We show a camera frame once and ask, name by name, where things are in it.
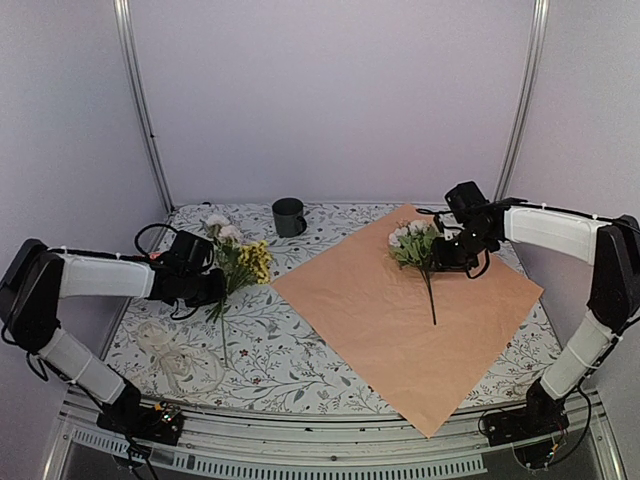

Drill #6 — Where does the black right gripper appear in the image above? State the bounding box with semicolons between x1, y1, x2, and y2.
426;225;494;273

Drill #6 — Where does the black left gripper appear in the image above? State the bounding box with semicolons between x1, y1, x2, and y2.
182;267;228;307

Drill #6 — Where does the white rose flower bunch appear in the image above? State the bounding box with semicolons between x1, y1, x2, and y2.
388;220;440;326

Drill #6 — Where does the white purple flower bunch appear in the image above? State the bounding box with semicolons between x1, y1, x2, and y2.
203;213;244;367

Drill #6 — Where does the peach wrapping paper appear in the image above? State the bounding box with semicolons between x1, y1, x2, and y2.
273;204;543;437

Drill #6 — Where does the yellow flower bunch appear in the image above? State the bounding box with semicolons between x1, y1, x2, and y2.
238;240;273;285

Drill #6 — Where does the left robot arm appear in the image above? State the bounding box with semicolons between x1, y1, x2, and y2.
1;239;226;434

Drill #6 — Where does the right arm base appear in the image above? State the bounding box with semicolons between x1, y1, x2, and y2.
478;381;569;470

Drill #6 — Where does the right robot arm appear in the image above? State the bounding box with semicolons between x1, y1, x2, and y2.
429;198;639;436

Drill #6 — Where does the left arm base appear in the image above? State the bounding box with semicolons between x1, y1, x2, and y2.
97;384;185;446

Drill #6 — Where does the cream ribbon bow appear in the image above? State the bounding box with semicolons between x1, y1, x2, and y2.
131;321;225;402

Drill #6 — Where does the dark grey mug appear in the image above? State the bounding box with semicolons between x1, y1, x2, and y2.
272;197;307;238

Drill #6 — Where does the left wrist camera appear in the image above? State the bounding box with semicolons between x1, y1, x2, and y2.
166;230;214;273

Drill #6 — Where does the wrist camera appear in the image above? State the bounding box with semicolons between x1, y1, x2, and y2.
166;230;214;273
444;181;489;224

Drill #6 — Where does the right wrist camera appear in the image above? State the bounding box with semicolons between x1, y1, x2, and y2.
444;181;489;224

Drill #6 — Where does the front aluminium rail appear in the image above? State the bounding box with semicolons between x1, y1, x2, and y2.
43;390;630;479

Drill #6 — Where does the right aluminium frame post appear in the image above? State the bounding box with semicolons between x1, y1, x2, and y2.
490;0;551;211

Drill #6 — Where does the aluminium frame post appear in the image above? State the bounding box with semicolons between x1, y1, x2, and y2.
490;0;551;211
113;0;175;214

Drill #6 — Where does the left aluminium frame post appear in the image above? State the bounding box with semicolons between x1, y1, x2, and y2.
113;0;175;214

